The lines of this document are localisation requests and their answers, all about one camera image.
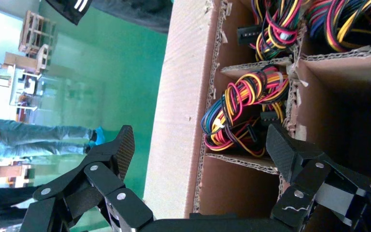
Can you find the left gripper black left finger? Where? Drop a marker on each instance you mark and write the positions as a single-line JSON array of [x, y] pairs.
[[108, 179]]

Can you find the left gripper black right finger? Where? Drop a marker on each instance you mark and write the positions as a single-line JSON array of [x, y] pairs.
[[310, 173]]

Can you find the cardboard box with dividers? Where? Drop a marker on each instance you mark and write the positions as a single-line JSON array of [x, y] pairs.
[[179, 96]]

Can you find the person in blue jeans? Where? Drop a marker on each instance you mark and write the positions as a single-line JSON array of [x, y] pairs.
[[38, 134]]

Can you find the person in black trousers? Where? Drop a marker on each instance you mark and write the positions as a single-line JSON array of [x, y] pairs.
[[6, 205]]

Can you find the white workshop table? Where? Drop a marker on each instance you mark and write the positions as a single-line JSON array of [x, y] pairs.
[[16, 93]]

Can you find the brown wooden crate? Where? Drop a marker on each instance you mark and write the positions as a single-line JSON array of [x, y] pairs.
[[19, 60]]

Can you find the wooden pallet stack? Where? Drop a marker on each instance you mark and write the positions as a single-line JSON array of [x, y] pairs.
[[36, 32]]

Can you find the person in black striped jacket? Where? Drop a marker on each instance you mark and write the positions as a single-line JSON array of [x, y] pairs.
[[134, 16]]

